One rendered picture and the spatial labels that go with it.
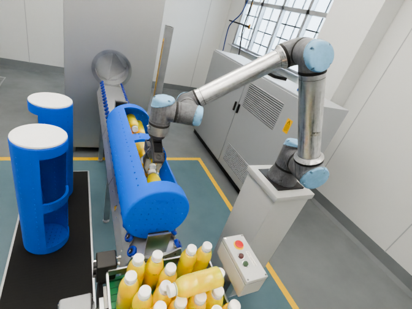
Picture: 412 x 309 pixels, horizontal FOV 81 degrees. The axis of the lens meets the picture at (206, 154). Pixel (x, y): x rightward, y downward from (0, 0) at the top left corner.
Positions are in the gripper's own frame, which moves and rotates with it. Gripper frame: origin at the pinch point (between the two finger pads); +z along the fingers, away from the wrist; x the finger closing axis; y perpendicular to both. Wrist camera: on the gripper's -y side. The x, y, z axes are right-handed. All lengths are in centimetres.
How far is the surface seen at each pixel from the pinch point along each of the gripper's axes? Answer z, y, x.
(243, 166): 79, 107, -151
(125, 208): 2.5, -19.7, 14.1
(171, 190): -6.4, -20.6, -2.6
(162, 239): 14.5, -27.6, -0.6
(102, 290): 26, -37, 23
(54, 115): 19, 92, 47
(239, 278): 10, -54, -23
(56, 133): 13, 56, 43
